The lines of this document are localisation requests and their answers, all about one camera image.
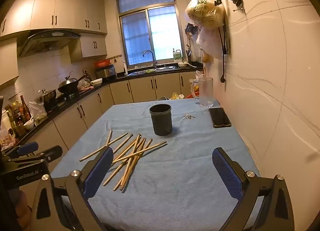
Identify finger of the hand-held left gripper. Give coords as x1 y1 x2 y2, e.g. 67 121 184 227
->
7 145 63 164
2 142 39 158

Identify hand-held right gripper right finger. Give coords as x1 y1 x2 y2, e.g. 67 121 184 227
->
212 147 295 231

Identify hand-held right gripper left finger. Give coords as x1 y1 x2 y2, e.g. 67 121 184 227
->
29 146 114 231

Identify group of wooden chopsticks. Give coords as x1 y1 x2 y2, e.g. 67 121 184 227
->
79 129 167 191

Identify black utensil cup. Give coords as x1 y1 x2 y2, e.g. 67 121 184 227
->
149 104 173 136

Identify person's left hand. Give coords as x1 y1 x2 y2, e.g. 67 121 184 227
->
15 190 32 229

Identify group of sauce bottles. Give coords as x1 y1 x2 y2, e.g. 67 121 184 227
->
5 95 32 137

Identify clear plastic bag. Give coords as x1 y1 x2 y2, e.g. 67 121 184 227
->
27 101 48 122

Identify blue table cloth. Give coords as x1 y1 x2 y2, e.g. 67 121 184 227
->
50 98 262 231

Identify black smartphone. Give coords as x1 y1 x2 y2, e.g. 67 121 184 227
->
208 107 232 128

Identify steel cooking pot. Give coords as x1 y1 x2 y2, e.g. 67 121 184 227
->
38 89 57 105

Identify black wok with lid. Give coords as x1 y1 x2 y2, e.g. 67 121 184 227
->
58 71 85 94

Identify clear glass mug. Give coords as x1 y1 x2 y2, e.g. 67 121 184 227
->
191 77 214 108

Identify beige lower kitchen cabinets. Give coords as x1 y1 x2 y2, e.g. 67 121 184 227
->
19 71 204 161

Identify beige kitchen cabinets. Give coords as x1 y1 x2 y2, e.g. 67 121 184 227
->
0 0 108 89
19 71 204 161

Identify steel countertop appliance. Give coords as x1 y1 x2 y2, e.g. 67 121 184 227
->
96 64 116 79

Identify red basin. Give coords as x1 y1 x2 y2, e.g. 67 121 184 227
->
94 60 112 69

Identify glass range hood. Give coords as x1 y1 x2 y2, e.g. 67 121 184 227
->
17 29 83 58

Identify steel sink faucet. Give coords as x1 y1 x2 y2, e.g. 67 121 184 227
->
143 50 158 70

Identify white hanging plastic bag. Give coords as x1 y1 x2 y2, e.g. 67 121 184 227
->
196 27 224 59

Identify beige upper kitchen cabinets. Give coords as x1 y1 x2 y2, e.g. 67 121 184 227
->
0 0 108 89

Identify kitchen window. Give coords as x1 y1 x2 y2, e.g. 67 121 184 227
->
116 0 185 69

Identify yellowish hanging plastic bag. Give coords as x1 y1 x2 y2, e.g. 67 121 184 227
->
185 0 225 30

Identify black cable with plug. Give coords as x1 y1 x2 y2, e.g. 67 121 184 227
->
218 28 229 84

